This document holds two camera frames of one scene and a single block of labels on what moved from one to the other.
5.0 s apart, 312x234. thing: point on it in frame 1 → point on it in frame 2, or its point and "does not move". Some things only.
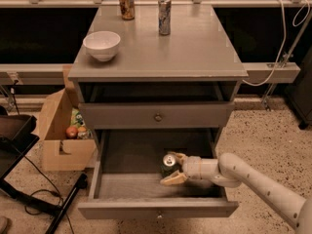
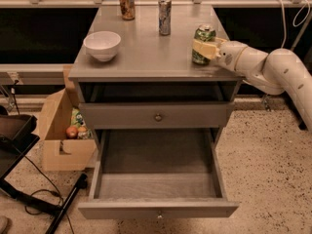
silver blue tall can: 164,16 does not move
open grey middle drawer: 125,173 does not move
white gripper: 192,167 → 229,57
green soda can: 170,165 → 205,33
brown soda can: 127,4 does not move
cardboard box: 61,152 does not move
